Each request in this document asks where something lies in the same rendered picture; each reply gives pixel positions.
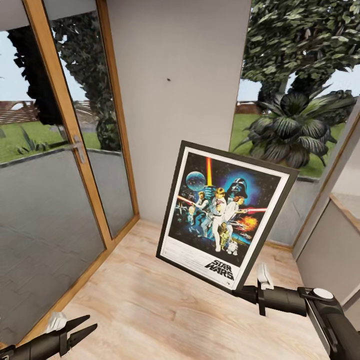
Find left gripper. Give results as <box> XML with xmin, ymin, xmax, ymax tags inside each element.
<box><xmin>29</xmin><ymin>314</ymin><xmax>98</xmax><ymax>360</ymax></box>

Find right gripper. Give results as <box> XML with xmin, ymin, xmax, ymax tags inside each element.
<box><xmin>232</xmin><ymin>280</ymin><xmax>290</xmax><ymax>317</ymax></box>

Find poster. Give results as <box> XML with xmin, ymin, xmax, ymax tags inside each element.
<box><xmin>156</xmin><ymin>140</ymin><xmax>300</xmax><ymax>297</ymax></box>

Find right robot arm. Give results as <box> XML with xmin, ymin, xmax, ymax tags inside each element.
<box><xmin>232</xmin><ymin>262</ymin><xmax>360</xmax><ymax>360</ymax></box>

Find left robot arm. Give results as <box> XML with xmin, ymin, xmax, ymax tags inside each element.
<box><xmin>0</xmin><ymin>311</ymin><xmax>98</xmax><ymax>360</ymax></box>

